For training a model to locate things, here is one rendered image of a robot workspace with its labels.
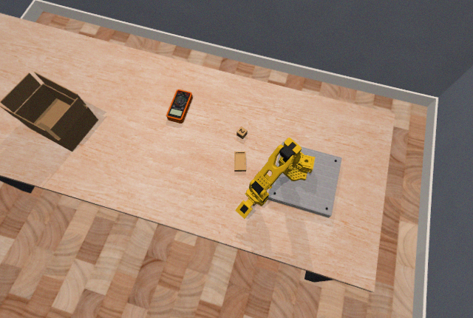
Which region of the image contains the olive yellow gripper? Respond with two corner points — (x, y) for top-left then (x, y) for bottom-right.
(235, 189), (268, 219)

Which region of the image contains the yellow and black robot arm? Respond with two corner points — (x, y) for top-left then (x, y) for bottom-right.
(249, 138), (313, 204)

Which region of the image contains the orange digital multimeter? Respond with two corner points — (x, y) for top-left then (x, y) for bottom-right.
(166, 89), (193, 124)

